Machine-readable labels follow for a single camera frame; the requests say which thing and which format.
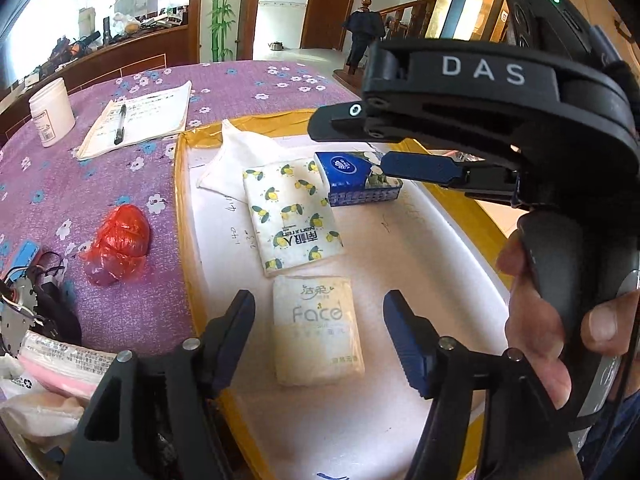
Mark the bamboo painted glass panel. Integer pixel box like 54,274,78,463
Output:
202,0,261,64

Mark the lemon print tissue pack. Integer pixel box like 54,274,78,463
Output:
242,156,346,279

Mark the brown wooden door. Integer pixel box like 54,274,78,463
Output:
300,0,362,51

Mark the cream tissue pack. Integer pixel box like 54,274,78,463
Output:
272,273,366,387

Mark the wooden staircase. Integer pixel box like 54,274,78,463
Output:
332,0,442,97

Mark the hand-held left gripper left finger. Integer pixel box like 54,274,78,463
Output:
60,289,257,480

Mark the cabinet ledge clutter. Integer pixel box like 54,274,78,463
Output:
22,4,191,83

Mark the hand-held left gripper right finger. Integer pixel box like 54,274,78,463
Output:
382,289,583,480

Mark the gold and black pillar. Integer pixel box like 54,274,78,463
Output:
425,0,517,44

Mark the black container with wires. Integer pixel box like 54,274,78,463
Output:
0,250,84,359

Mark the yellow taped cardboard box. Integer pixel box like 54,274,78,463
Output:
172,109,517,480

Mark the person in dark clothes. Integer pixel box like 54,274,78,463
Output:
342,0,387,69

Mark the person's right hand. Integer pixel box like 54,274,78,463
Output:
497,230,640,409

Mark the white paper notebook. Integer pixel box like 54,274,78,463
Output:
76,80,193,162

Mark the white plastic bag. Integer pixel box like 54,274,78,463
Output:
0,355,87,442

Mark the white plastic jar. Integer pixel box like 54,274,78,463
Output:
28,78,77,149

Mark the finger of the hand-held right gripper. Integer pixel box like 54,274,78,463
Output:
307,101,422,144
382,151,521,201

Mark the red plastic bag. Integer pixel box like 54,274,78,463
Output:
79,203,151,287

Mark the wooden glass display cabinet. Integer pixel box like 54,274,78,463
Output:
0,0,207,147

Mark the pink packet with white label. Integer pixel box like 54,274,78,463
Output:
17,332,119,402

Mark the blue floral tissue pack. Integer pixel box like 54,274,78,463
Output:
314,151,405,209

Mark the small blue box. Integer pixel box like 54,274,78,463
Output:
12,240,42,273

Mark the black pen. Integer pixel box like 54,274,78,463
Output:
113,103,128,146

